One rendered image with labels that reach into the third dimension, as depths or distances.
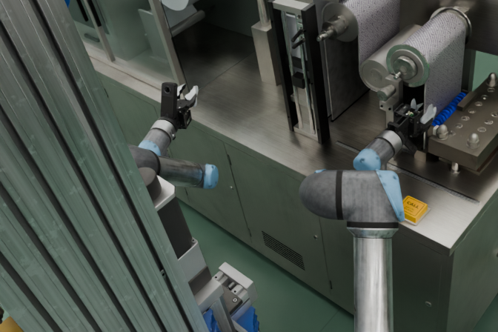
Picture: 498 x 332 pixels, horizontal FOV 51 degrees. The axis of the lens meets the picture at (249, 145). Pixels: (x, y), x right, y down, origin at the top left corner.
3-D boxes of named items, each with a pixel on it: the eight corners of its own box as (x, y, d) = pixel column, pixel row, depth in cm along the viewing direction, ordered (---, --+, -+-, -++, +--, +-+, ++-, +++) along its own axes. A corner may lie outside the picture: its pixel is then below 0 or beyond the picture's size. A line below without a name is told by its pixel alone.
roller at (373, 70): (360, 85, 181) (359, 55, 173) (402, 50, 193) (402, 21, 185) (390, 95, 173) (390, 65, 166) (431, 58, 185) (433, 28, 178)
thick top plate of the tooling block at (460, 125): (427, 152, 171) (428, 138, 167) (487, 89, 190) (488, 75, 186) (475, 170, 161) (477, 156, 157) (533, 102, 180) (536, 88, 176)
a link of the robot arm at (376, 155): (351, 175, 156) (350, 153, 151) (373, 154, 161) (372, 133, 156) (374, 185, 152) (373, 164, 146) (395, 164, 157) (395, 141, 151)
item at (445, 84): (422, 130, 172) (424, 82, 161) (459, 93, 183) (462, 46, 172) (424, 130, 172) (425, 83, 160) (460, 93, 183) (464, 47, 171)
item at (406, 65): (418, 70, 156) (407, 84, 163) (422, 67, 157) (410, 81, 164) (399, 53, 158) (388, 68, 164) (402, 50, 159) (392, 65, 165)
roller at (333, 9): (325, 36, 181) (321, -2, 172) (368, 4, 192) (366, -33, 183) (359, 46, 172) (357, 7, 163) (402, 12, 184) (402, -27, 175)
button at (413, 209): (395, 213, 163) (395, 208, 162) (407, 200, 167) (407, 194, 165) (415, 224, 159) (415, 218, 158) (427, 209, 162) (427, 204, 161)
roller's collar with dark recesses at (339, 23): (322, 37, 173) (320, 20, 169) (333, 29, 176) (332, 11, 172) (338, 41, 169) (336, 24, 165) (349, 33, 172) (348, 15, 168)
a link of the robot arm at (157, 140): (137, 170, 160) (128, 150, 154) (153, 147, 167) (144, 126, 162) (160, 173, 157) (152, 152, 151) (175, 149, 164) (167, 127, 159)
